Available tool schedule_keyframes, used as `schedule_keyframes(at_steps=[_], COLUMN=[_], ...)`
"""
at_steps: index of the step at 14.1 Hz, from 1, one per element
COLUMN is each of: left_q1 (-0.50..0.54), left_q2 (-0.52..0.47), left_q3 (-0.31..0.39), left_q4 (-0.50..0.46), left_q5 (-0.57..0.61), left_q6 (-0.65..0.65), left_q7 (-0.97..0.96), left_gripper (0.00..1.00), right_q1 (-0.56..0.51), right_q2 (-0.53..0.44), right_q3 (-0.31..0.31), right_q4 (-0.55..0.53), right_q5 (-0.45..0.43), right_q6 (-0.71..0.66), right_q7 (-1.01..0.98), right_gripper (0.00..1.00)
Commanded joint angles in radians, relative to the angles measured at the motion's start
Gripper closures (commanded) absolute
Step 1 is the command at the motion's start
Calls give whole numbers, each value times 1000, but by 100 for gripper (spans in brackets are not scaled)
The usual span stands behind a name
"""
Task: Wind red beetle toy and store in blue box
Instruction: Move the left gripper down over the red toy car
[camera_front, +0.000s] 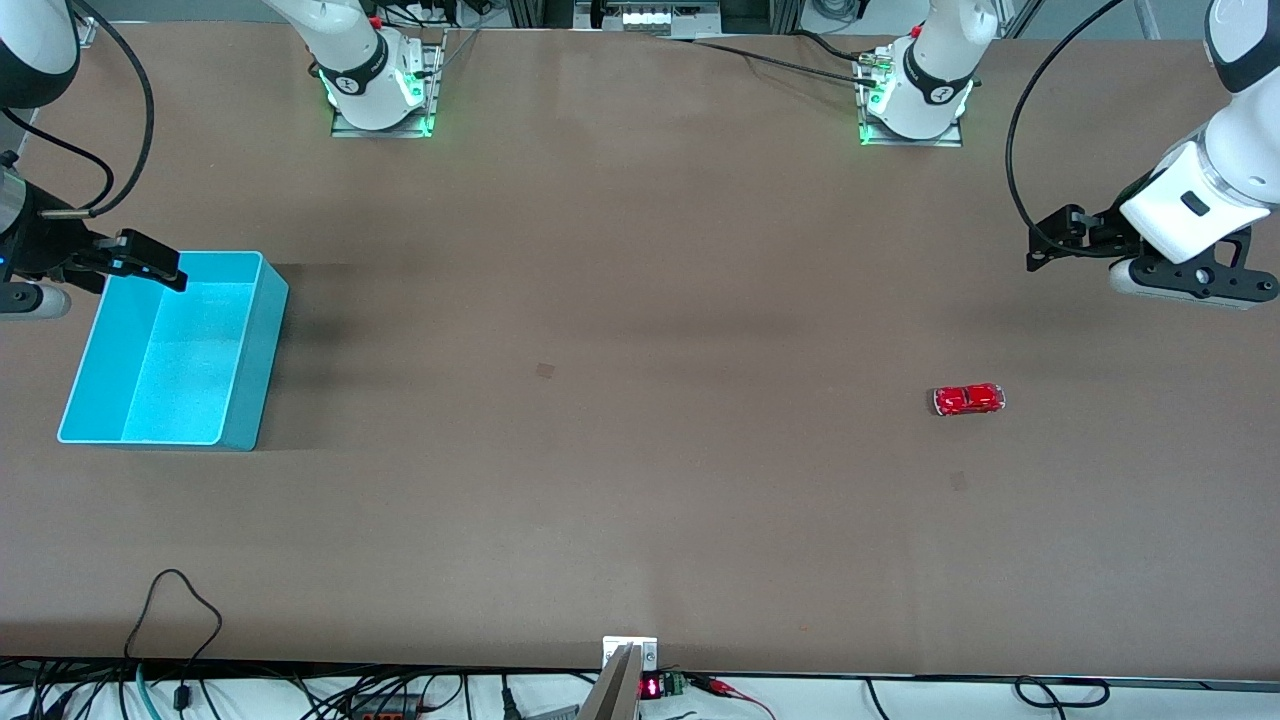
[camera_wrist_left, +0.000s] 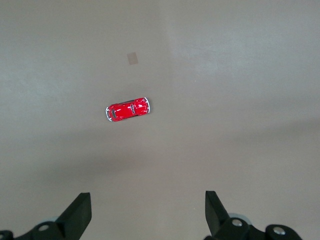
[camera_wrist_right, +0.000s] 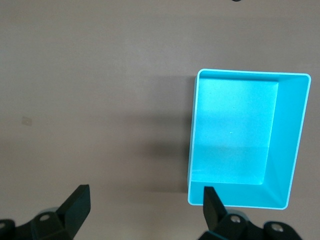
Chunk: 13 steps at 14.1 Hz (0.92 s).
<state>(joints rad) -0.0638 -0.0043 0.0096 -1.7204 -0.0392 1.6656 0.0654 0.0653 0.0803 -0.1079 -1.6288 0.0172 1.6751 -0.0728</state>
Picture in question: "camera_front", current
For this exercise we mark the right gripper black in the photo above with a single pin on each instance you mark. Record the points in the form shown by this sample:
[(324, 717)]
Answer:
[(42, 246)]

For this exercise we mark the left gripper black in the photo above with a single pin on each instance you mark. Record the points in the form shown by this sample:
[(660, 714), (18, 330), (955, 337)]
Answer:
[(1108, 229)]

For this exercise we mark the red beetle toy car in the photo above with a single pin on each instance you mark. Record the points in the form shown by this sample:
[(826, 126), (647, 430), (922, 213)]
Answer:
[(968, 399)]

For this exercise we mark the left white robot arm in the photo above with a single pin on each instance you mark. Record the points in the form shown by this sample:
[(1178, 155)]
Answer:
[(935, 60)]

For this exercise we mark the blue plastic box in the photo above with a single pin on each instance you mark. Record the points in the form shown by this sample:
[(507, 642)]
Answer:
[(170, 350)]

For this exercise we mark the orange black connector block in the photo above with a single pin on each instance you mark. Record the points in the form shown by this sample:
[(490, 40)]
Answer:
[(385, 706)]

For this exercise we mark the red LED display module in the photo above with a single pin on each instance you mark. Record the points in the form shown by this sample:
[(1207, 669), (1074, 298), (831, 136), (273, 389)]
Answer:
[(652, 688)]

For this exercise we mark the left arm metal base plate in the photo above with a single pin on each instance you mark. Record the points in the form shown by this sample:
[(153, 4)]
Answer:
[(955, 140)]

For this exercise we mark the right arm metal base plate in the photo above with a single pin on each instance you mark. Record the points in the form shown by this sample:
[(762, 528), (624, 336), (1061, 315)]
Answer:
[(432, 90)]

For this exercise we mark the aluminium frame structure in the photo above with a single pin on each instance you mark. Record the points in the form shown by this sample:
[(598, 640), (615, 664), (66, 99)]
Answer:
[(760, 12)]

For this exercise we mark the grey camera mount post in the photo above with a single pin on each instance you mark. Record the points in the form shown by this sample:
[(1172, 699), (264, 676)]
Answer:
[(620, 685)]

